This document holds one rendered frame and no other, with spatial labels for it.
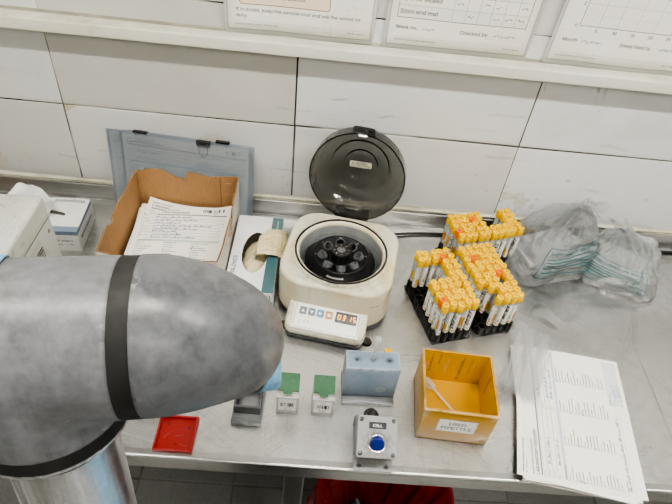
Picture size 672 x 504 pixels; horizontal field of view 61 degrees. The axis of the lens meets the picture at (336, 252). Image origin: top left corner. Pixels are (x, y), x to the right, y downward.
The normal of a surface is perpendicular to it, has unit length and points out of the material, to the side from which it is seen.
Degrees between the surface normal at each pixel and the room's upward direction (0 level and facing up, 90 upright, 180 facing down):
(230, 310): 48
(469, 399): 0
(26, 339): 35
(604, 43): 93
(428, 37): 92
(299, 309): 25
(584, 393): 1
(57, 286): 6
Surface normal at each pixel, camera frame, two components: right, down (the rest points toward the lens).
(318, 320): 0.00, -0.37
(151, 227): 0.10, -0.72
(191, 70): -0.03, 0.69
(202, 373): 0.59, 0.39
